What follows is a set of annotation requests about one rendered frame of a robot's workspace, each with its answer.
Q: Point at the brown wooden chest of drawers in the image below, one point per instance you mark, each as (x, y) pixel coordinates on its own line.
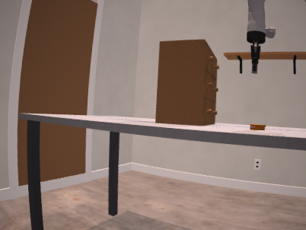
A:
(181, 82)

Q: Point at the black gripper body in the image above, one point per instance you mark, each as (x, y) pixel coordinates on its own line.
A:
(256, 37)

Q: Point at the dark brown drawer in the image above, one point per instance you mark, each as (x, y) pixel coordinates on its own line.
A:
(214, 67)
(206, 111)
(214, 89)
(212, 116)
(207, 88)
(208, 59)

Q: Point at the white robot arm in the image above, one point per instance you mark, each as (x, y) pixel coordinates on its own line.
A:
(256, 18)

